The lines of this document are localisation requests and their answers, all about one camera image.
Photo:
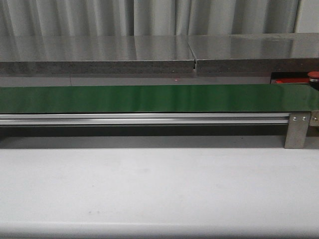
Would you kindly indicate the white pleated curtain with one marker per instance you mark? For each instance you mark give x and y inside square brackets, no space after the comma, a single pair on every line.
[156,17]

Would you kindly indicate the red push button front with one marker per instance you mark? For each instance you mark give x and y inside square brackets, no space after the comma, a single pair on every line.
[314,79]

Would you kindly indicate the grey stone counter slab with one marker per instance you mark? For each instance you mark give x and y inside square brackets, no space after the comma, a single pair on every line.
[255,58]
[93,60]

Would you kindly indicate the steel conveyor support bracket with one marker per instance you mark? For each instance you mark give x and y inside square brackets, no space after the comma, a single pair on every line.
[297,130]

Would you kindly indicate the grey stone counter slab right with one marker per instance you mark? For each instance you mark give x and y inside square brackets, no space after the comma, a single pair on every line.
[255,58]

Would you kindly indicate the red plastic tray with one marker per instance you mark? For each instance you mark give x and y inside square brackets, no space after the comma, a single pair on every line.
[290,81]

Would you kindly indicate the aluminium conveyor frame rail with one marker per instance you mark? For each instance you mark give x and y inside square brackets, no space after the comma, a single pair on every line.
[142,119]

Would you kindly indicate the green conveyor belt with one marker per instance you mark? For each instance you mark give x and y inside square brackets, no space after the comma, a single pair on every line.
[276,98]

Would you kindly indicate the steel conveyor end plate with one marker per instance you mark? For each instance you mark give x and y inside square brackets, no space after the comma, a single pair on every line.
[314,121]

